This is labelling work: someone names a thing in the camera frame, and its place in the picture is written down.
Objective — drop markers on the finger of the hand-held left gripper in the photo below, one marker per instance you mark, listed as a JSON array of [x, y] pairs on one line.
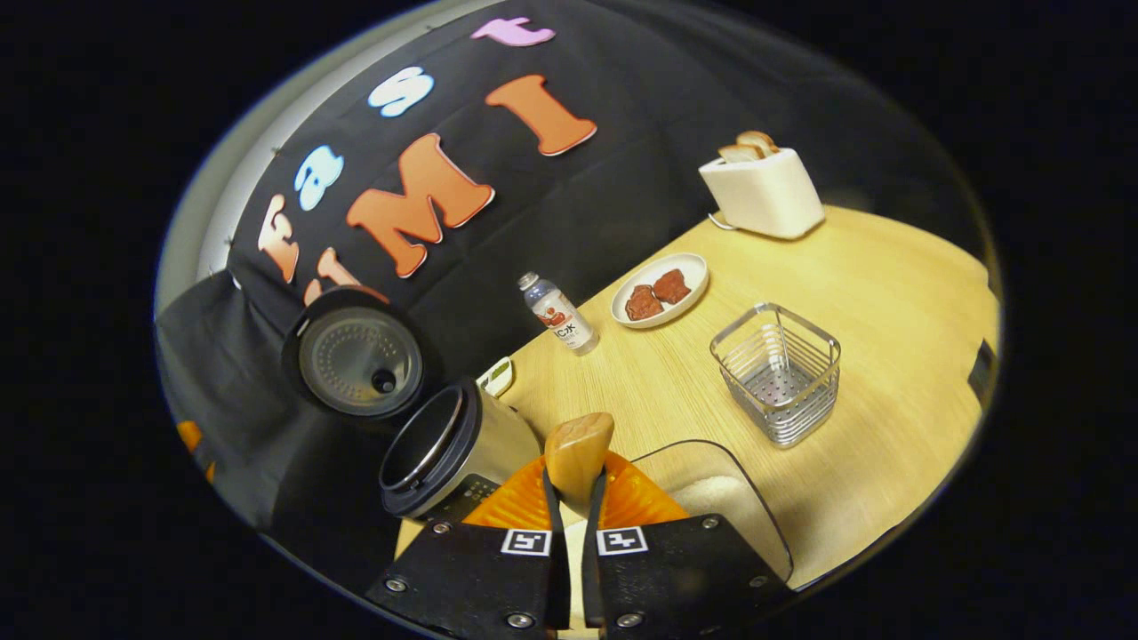
[[189, 436]]

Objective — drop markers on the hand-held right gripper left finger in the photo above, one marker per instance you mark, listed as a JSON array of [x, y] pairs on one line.
[[480, 578]]

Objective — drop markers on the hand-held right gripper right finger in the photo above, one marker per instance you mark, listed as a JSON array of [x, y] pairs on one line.
[[676, 573]]

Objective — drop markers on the black and gold rice cooker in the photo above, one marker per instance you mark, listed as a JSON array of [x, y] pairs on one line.
[[498, 444]]

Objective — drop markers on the wooden spoon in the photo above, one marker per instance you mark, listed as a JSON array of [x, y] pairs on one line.
[[578, 453]]

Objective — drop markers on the small white divided dish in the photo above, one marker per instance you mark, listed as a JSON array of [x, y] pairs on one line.
[[498, 378]]

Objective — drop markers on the red meat piece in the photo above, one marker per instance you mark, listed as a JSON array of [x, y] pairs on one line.
[[644, 304], [671, 286]]

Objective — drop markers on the clear plastic bottle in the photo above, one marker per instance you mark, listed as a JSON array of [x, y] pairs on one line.
[[564, 320]]

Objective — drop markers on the white plate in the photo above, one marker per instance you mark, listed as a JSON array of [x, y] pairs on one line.
[[689, 271]]

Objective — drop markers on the black backdrop cloth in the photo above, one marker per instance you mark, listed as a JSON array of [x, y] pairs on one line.
[[622, 196]]

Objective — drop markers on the white toaster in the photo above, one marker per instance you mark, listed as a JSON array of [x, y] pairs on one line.
[[765, 196]]

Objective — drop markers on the toasted bread slice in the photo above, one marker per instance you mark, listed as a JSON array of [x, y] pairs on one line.
[[760, 140], [740, 153]]

